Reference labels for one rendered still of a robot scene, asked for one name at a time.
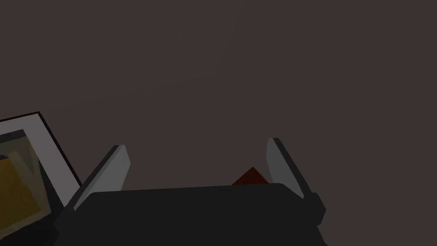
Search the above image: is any framed picture with yellow shape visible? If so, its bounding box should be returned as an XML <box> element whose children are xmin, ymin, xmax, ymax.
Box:
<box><xmin>0</xmin><ymin>111</ymin><xmax>83</xmax><ymax>240</ymax></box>

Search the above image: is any dark red angular object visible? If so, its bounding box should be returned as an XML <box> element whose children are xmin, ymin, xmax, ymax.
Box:
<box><xmin>231</xmin><ymin>166</ymin><xmax>270</xmax><ymax>186</ymax></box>

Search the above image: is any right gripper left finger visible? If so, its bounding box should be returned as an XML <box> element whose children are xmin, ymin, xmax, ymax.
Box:
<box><xmin>64</xmin><ymin>144</ymin><xmax>131</xmax><ymax>212</ymax></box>

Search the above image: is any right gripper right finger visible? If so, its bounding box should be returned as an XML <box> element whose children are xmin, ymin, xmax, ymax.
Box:
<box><xmin>266</xmin><ymin>137</ymin><xmax>312</xmax><ymax>200</ymax></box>

